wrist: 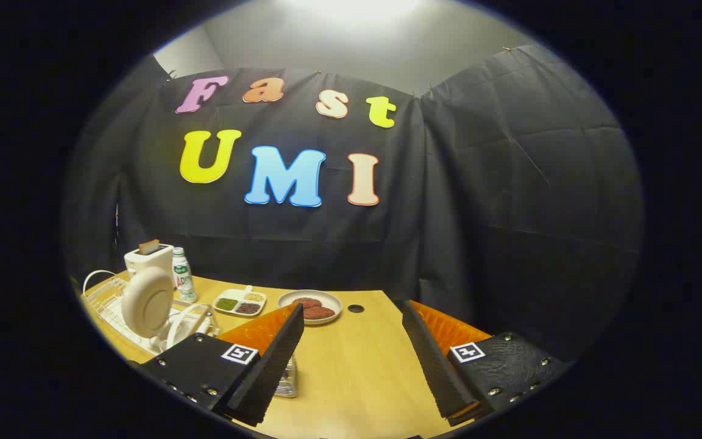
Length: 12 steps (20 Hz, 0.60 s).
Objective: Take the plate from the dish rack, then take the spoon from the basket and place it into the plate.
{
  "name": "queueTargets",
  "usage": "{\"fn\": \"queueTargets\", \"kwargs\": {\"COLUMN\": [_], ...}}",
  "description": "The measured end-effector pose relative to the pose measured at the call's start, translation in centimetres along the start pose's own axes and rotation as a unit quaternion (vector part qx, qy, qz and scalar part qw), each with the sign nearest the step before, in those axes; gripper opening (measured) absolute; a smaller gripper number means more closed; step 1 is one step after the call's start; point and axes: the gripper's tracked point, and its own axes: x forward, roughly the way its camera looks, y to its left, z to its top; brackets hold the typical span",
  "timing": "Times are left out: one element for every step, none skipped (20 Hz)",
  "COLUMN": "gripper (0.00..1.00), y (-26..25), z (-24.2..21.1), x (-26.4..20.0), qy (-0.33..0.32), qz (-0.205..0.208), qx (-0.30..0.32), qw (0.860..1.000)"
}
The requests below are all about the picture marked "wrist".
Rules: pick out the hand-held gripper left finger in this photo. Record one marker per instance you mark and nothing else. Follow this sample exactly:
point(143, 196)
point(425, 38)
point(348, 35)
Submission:
point(278, 360)

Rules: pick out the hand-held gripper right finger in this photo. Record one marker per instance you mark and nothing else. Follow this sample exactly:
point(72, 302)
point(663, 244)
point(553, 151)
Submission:
point(433, 360)

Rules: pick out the beige round plate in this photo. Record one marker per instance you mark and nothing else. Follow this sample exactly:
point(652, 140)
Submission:
point(147, 302)

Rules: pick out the small plate with patties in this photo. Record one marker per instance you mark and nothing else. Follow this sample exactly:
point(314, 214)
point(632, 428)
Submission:
point(287, 299)

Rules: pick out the white divided snack dish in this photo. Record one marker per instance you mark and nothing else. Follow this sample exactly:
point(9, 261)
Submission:
point(238, 303)

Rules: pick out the brown meat patty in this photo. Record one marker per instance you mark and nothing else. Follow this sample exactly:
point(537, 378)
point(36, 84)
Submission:
point(319, 313)
point(308, 302)

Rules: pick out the white green-label drink bottle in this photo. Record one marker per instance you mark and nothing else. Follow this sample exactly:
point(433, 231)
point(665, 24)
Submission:
point(183, 277)

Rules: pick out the black backdrop cloth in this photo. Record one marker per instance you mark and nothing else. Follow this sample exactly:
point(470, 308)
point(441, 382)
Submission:
point(479, 213)

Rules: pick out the white toaster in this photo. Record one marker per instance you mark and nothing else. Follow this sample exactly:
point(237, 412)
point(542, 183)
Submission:
point(157, 261)

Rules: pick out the toast bread slice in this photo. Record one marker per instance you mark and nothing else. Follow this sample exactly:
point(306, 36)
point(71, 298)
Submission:
point(148, 247)

